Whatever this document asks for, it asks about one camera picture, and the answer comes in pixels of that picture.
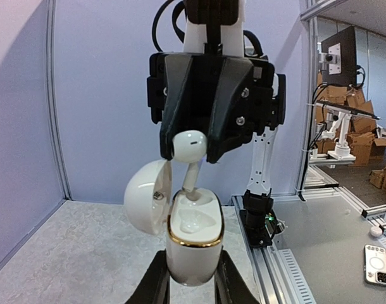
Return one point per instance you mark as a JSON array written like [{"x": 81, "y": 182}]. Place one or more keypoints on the right aluminium frame post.
[{"x": 312, "y": 80}]

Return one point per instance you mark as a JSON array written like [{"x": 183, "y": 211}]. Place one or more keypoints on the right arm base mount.
[{"x": 259, "y": 219}]

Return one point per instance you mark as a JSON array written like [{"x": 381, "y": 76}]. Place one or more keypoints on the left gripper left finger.
[{"x": 154, "y": 287}]

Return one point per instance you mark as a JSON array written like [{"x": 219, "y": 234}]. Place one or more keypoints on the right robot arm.
[{"x": 259, "y": 181}]

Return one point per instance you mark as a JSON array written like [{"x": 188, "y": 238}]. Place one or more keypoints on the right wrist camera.
[{"x": 214, "y": 27}]

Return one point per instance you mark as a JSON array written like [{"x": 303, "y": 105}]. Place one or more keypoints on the aluminium front rail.
[{"x": 285, "y": 271}]

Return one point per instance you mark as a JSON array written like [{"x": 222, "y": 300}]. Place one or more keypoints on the black monitor box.
[{"x": 338, "y": 56}]

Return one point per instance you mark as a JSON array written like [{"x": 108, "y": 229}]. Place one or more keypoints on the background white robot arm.
[{"x": 337, "y": 119}]

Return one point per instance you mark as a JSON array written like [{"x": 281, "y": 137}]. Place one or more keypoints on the cardboard boxes pile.
[{"x": 367, "y": 175}]

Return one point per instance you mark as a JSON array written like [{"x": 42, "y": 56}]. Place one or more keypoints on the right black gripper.
[{"x": 226, "y": 98}]

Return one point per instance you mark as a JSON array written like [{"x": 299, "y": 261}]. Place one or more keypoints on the smartphone with white case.
[{"x": 375, "y": 265}]

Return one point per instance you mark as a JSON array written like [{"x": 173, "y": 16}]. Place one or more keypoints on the white stem earbud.
[{"x": 190, "y": 147}]

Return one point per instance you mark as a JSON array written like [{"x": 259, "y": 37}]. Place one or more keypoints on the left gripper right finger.
[{"x": 230, "y": 287}]

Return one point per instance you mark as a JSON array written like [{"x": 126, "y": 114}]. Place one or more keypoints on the white charging case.
[{"x": 192, "y": 218}]

